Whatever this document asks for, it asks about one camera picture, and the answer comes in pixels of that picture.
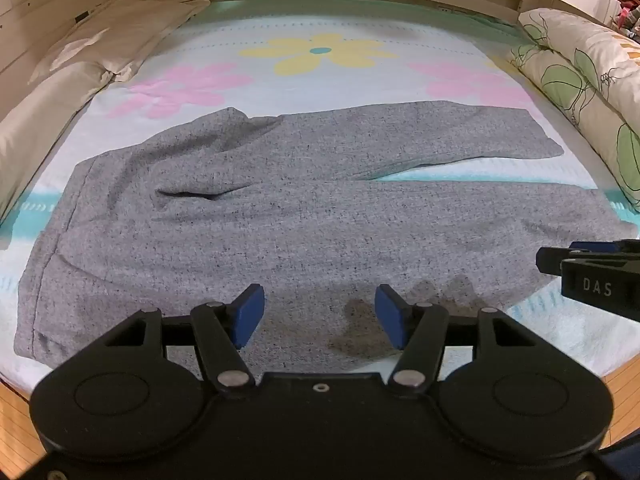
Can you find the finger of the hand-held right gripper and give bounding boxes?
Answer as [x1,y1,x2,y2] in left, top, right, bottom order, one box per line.
[569,240,640,252]
[536,246,640,276]

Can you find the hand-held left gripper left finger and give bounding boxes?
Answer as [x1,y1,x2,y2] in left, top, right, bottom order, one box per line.
[102,284,266,401]

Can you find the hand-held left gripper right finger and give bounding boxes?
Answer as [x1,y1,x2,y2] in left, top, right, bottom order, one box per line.
[375,284,538,401]

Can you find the grey pants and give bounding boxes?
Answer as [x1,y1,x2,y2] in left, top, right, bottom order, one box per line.
[14,101,640,368]

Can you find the leaf print pillow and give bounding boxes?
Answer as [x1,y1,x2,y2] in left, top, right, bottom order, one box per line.
[517,7,640,141]
[505,45,640,213]

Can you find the colourful clothes pile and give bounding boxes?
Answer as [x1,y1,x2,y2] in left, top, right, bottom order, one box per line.
[612,0,640,41]

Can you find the floral bed sheet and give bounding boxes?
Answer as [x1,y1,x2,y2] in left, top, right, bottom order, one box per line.
[0,0,640,396]

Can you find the long cream pillow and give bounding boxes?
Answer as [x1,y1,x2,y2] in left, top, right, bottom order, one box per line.
[0,62,113,223]

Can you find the cream striped pillow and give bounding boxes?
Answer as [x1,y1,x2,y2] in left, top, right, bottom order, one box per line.
[29,0,212,85]

